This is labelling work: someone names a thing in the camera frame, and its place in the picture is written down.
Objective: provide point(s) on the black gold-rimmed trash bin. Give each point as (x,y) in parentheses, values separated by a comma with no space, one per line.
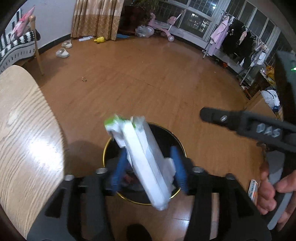
(131,188)

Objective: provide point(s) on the white green carton box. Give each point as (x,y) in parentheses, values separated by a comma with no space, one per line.
(154,171)

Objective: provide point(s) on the yellow toy duck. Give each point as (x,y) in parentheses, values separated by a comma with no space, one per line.
(100,40)

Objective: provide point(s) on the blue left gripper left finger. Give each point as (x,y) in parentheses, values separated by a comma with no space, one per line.
(117,168)

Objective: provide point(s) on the cardboard box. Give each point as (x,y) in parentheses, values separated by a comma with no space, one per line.
(258,105)

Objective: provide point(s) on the person's black shoe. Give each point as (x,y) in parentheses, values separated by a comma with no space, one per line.
(137,232)

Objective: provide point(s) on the white slipper far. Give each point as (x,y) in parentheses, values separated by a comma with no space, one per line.
(67,44)

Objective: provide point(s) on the striped black white sofa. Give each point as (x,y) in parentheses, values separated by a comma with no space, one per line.
(25,47)

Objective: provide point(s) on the white paper on floor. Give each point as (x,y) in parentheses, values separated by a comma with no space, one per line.
(85,38)

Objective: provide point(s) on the beige patterned curtain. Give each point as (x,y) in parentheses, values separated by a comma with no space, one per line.
(97,18)

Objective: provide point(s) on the white bag on box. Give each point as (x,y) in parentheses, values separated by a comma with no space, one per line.
(270,96)

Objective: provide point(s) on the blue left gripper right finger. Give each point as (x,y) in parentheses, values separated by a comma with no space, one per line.
(181,175)

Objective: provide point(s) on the pink kids tricycle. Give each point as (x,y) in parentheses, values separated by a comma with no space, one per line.
(154,25)

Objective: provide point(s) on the clothes rack with garments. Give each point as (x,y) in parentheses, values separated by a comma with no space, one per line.
(242,42)

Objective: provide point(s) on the person's right hand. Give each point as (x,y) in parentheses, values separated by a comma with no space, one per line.
(266,193)

